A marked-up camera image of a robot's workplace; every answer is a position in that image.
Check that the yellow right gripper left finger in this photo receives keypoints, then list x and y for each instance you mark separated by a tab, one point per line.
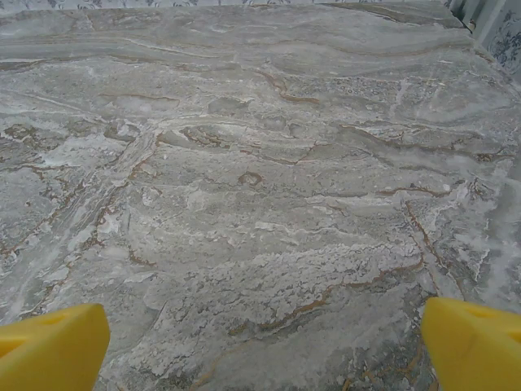
53	350

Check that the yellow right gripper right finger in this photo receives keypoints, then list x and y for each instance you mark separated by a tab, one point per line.
476	350

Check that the aluminium corner post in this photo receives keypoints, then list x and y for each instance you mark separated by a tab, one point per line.
476	16

